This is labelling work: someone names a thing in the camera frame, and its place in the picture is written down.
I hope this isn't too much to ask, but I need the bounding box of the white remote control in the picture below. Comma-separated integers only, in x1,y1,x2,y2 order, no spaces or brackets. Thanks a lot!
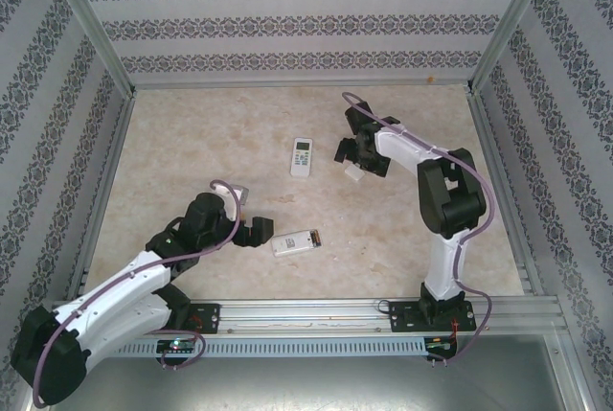
289,136,315,179
270,227,323,259

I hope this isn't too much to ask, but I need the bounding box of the grey metal sheet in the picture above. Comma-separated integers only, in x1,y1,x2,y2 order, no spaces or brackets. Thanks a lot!
66,355,588,411

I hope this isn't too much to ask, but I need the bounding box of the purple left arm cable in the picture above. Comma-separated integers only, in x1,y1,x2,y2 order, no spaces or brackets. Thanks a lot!
31,179,240,407

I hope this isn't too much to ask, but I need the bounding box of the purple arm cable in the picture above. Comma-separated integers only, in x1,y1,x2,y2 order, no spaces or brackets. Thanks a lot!
31,179,240,407
341,91,497,364

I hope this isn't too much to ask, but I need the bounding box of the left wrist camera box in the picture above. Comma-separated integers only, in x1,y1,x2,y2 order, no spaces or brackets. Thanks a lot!
210,180,251,221

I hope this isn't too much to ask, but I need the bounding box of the aluminium frame rail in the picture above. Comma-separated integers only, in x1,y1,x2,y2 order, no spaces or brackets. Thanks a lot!
466,87,547,297
131,83,473,93
64,89,140,302

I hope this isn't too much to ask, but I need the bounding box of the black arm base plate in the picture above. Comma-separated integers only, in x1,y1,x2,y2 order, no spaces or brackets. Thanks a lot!
184,303,222,335
388,299,478,334

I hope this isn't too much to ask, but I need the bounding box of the wide aluminium mounting rail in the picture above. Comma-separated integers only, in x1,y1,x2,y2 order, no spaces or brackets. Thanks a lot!
45,298,561,335

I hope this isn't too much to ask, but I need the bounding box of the grey slotted cable duct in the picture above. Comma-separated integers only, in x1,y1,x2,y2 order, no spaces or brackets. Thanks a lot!
90,337,427,357

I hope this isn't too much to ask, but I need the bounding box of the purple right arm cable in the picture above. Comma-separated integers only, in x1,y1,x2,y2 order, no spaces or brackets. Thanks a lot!
341,91,497,364

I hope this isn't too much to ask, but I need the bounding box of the aluminium frame post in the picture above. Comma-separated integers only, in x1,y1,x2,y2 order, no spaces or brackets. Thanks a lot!
39,0,138,99
545,333,604,411
465,0,562,96

